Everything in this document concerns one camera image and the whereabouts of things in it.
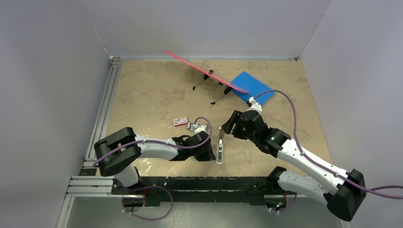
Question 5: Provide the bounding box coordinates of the small white stapler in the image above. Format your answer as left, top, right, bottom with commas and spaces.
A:
216, 127, 224, 164

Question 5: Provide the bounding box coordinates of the staple box tray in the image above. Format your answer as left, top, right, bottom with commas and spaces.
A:
187, 123, 198, 131

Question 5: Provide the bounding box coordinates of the red white staple box sleeve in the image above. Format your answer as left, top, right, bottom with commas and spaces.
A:
173, 116, 188, 127

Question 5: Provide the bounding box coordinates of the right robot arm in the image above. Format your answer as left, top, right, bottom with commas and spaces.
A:
220, 110, 366, 221

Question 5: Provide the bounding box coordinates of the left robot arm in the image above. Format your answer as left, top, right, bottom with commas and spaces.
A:
93, 127, 215, 194

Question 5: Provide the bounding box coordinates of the blue folder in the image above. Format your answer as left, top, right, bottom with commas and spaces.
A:
230, 72, 274, 105

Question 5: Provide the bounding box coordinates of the pink board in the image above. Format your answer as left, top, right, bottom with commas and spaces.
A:
164, 50, 250, 94

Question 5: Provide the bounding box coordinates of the black base bar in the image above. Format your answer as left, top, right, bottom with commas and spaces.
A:
111, 176, 294, 210

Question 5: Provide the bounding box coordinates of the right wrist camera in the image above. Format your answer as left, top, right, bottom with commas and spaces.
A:
247, 97, 262, 114

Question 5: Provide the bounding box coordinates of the black wire stand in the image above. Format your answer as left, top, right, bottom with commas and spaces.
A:
192, 69, 232, 105

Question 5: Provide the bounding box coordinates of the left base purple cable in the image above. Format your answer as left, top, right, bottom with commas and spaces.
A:
118, 185, 174, 221

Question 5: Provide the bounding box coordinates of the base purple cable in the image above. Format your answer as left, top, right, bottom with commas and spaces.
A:
269, 192, 298, 215
118, 185, 174, 221

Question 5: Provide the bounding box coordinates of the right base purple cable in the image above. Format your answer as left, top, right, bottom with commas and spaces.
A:
269, 192, 298, 215

